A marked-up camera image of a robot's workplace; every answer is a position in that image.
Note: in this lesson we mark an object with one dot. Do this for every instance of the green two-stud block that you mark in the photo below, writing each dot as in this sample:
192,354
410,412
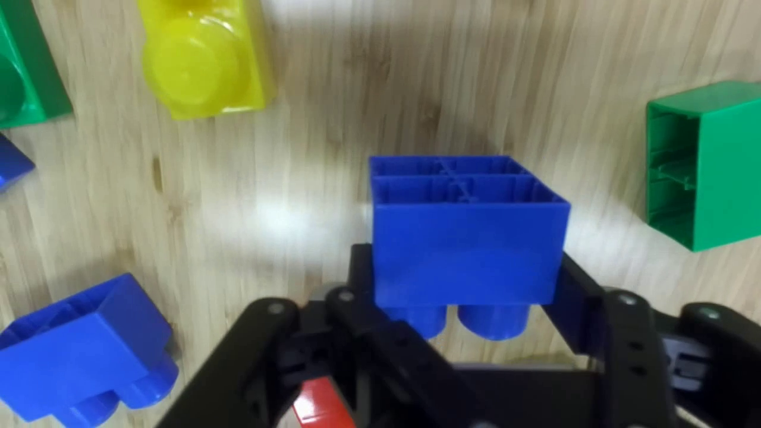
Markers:
714,168

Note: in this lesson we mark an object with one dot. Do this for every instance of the blue three-stud block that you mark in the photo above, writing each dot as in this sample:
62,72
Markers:
11,163

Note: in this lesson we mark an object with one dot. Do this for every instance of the blue square two-by-two block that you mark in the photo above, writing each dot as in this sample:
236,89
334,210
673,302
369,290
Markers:
466,245

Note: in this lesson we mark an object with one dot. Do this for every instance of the yellow two-stud block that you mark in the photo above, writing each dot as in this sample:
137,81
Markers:
206,59

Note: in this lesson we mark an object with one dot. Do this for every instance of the small green block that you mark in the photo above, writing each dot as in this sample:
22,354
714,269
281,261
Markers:
26,72

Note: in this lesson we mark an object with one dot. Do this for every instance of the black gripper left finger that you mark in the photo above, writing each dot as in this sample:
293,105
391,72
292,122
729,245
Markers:
263,347

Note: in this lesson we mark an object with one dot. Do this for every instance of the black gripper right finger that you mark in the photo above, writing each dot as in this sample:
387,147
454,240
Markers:
673,364

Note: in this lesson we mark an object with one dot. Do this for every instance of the red four-stud block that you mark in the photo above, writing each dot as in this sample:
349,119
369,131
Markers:
321,404

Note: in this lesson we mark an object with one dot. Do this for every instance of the small blue block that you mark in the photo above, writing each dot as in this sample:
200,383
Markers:
79,358

